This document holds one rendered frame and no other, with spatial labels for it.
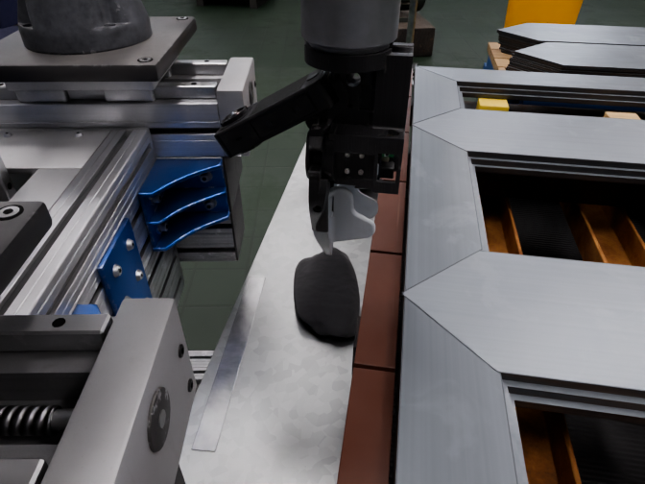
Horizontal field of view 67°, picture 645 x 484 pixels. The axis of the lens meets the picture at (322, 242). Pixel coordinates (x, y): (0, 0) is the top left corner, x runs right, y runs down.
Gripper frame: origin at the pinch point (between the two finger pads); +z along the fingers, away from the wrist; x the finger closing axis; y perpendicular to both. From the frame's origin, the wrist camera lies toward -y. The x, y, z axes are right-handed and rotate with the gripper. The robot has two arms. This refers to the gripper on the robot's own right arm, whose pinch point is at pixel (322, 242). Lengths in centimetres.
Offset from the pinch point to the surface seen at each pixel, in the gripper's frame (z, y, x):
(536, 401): 7.4, 21.4, -10.7
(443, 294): 5.5, 13.2, 0.1
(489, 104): 8, 25, 64
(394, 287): 7.3, 8.1, 2.3
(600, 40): 4, 57, 104
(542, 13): 37, 86, 295
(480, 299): 5.4, 17.0, -0.1
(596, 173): 7, 38, 34
